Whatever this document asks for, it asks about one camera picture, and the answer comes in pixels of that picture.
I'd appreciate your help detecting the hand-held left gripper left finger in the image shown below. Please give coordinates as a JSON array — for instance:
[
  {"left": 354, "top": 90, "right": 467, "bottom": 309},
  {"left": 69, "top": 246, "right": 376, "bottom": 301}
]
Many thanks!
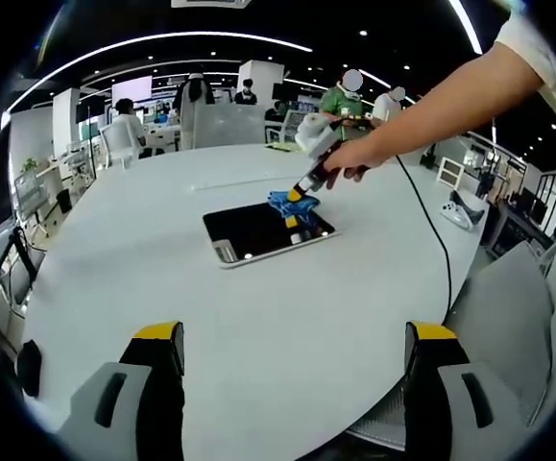
[{"left": 54, "top": 320, "right": 186, "bottom": 461}]

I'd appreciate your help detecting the white mesh office chair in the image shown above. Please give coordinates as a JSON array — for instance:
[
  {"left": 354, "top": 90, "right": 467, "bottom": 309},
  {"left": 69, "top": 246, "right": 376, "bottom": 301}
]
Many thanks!
[{"left": 12, "top": 170, "right": 51, "bottom": 237}]

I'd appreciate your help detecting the white and black curved device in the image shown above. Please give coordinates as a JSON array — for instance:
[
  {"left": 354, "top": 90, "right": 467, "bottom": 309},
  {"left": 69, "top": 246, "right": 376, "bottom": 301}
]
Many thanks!
[{"left": 439, "top": 189, "right": 489, "bottom": 232}]

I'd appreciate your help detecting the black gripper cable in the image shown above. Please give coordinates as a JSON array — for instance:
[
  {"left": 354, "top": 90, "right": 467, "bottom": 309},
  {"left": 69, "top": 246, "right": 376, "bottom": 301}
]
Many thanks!
[{"left": 391, "top": 153, "right": 453, "bottom": 326}]

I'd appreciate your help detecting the black metal rack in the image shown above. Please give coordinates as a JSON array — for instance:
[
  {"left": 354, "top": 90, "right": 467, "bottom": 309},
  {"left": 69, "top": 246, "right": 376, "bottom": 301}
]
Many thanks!
[{"left": 484, "top": 168, "right": 556, "bottom": 261}]

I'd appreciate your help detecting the person's right hand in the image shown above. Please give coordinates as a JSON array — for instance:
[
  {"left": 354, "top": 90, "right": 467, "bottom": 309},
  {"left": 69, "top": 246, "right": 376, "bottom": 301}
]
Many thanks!
[{"left": 323, "top": 136, "right": 397, "bottom": 190}]

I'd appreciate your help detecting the grey mesh office chair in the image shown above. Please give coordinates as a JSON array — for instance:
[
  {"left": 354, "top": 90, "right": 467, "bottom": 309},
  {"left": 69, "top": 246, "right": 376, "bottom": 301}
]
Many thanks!
[
  {"left": 347, "top": 238, "right": 556, "bottom": 439},
  {"left": 192, "top": 102, "right": 268, "bottom": 151}
]

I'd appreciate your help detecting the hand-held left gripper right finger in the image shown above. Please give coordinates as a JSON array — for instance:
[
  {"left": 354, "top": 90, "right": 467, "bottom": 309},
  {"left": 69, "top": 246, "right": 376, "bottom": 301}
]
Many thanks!
[{"left": 404, "top": 320, "right": 523, "bottom": 461}]

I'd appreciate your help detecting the white cabinet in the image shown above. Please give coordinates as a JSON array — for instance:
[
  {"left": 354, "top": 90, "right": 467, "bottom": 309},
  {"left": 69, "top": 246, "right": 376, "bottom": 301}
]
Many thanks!
[{"left": 436, "top": 156, "right": 465, "bottom": 188}]

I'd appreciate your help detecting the curved ceiling light strip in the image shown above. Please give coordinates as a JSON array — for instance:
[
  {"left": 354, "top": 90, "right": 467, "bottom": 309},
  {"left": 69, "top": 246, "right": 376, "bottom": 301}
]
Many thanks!
[
  {"left": 447, "top": 0, "right": 484, "bottom": 56},
  {"left": 6, "top": 31, "right": 314, "bottom": 114}
]

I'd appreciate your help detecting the small black object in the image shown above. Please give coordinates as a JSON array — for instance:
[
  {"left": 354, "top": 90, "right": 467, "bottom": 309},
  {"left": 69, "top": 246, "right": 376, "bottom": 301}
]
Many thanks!
[{"left": 15, "top": 339, "right": 44, "bottom": 398}]

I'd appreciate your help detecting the ceiling air vent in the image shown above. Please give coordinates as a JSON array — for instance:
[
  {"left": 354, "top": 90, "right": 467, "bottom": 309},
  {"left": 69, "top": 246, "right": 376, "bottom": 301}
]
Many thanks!
[{"left": 171, "top": 0, "right": 254, "bottom": 9}]

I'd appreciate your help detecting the blue cleaning cloth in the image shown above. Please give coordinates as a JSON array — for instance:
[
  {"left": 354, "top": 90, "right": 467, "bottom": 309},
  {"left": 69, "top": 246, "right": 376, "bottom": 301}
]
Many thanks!
[{"left": 265, "top": 189, "right": 323, "bottom": 220}]

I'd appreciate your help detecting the black office chair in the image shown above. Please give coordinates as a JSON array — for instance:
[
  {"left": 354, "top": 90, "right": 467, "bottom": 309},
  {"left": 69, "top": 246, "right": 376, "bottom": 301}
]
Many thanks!
[{"left": 0, "top": 225, "right": 48, "bottom": 348}]

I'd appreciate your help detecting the large wall display screen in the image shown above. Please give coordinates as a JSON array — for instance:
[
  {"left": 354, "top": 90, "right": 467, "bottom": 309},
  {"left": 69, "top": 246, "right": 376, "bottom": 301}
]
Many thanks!
[{"left": 110, "top": 75, "right": 155, "bottom": 108}]

